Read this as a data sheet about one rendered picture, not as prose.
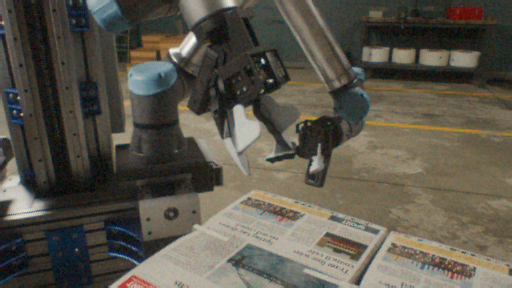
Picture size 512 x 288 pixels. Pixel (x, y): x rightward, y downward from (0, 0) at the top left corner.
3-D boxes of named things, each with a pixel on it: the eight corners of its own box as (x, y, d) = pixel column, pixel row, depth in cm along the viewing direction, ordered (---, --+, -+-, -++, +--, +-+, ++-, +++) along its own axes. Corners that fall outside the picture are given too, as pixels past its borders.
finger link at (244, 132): (258, 163, 48) (249, 93, 51) (225, 175, 52) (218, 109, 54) (275, 166, 50) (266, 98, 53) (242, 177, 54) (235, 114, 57)
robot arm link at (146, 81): (123, 123, 98) (116, 68, 93) (145, 109, 111) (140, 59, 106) (170, 125, 96) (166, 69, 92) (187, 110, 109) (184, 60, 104)
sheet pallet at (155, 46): (212, 67, 713) (211, 34, 693) (192, 75, 638) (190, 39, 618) (152, 64, 744) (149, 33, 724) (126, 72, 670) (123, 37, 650)
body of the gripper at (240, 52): (264, 95, 50) (224, 6, 49) (218, 118, 55) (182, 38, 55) (294, 84, 56) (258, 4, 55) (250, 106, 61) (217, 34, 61)
